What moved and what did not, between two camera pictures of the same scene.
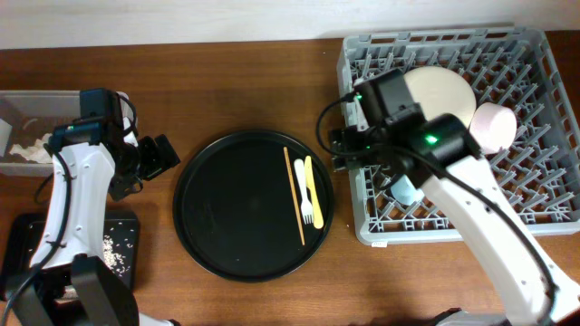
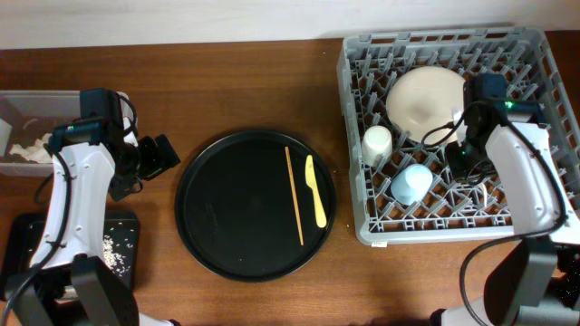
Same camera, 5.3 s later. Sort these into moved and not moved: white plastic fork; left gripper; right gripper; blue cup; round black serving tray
Moved: white plastic fork; right gripper
Not moved: round black serving tray; blue cup; left gripper
